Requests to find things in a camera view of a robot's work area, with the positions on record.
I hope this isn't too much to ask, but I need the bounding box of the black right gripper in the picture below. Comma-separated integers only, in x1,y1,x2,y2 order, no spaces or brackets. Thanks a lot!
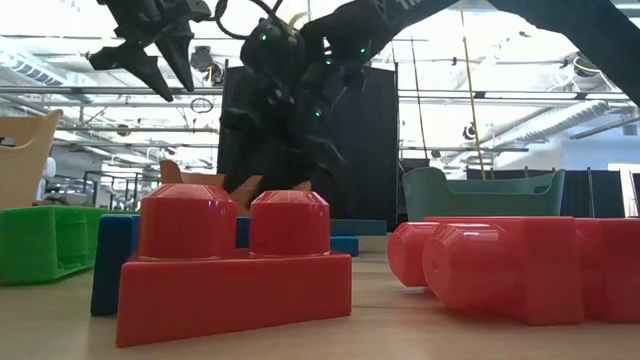
219,19,374,209

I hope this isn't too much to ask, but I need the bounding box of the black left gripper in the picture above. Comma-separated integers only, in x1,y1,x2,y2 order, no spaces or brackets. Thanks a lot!
87,0,212,103

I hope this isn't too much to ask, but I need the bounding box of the teal wooden plank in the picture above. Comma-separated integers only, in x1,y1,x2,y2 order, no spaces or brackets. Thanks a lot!
329,218,389,238

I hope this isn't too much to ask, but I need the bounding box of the blue wooden plank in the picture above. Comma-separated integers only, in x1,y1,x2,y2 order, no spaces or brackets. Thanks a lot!
329,235,360,258

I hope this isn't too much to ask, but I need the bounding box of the red two-stud plastic brick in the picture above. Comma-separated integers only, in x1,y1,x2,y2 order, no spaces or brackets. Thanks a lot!
115,183,354,349

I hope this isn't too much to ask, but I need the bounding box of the blue arch block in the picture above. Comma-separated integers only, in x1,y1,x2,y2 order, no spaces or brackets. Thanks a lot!
90,213,251,318

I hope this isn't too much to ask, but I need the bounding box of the green two-stud plastic brick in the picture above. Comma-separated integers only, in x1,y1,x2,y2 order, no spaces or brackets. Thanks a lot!
0,206,109,287

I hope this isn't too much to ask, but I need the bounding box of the red four-stud plastic brick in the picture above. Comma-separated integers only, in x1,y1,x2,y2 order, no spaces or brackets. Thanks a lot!
387,216,640,327

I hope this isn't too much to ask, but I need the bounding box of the black ceiling-hung device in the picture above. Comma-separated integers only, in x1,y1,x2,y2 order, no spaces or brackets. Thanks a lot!
572,52,619,80
189,45,226,87

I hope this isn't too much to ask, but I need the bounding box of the orange plastic bin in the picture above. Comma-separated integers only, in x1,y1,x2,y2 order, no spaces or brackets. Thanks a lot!
159,159,314,217

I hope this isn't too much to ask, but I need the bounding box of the white humanoid robot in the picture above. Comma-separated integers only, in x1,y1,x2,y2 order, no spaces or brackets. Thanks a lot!
35,157,58,201

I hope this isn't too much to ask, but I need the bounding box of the yellow plastic bin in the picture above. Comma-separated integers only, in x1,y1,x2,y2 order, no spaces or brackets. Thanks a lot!
0,109,64,210

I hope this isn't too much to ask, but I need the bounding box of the teal plastic bin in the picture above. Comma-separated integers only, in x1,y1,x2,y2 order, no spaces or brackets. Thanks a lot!
402,167,567,225

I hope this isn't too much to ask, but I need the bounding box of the grey horizontal metal rail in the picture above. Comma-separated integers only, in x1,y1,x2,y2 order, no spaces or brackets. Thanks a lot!
0,85,640,101

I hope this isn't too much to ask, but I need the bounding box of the black metal rack frame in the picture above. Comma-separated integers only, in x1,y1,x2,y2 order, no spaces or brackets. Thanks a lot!
82,171,162,211

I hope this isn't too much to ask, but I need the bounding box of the black looped cable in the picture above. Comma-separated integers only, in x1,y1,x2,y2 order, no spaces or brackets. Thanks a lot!
409,37,431,164

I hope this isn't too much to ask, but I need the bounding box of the yellow cable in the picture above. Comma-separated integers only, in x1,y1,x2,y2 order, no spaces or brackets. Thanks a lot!
458,7,489,181

